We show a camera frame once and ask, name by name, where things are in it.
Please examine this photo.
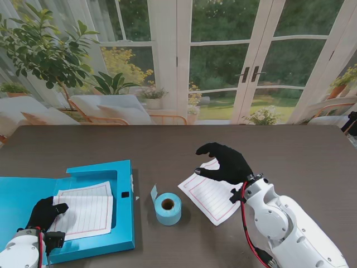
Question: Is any printed garden window backdrop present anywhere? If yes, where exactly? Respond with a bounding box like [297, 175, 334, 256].
[0, 0, 357, 126]

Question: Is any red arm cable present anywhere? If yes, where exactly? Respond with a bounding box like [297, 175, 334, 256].
[37, 231, 45, 268]
[239, 181, 268, 268]

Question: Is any red left arm cable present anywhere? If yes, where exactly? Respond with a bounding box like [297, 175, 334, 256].
[37, 231, 45, 268]

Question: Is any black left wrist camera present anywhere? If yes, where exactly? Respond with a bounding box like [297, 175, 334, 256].
[44, 231, 66, 255]

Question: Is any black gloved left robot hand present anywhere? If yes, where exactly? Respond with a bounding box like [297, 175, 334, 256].
[26, 196, 70, 232]

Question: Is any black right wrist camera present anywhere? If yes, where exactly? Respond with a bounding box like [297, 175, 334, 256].
[229, 188, 245, 204]

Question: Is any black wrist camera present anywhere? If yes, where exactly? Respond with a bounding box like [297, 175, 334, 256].
[44, 231, 66, 255]
[229, 188, 245, 204]

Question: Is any white red-lined paper sheet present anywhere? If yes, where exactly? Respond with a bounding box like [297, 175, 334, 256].
[177, 159, 243, 226]
[52, 180, 114, 241]

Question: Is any blue file box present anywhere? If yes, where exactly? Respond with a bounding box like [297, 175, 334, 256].
[0, 159, 137, 265]

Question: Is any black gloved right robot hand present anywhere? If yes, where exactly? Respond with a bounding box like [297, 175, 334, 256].
[195, 142, 254, 185]

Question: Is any blue label roll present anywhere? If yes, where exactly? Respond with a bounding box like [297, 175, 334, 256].
[150, 184, 182, 226]

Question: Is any black stand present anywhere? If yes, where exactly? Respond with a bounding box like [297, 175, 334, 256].
[340, 111, 357, 137]

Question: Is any black right camera cable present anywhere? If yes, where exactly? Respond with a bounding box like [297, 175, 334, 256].
[256, 247, 279, 268]

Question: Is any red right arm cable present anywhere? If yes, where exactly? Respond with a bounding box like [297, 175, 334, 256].
[239, 181, 268, 268]

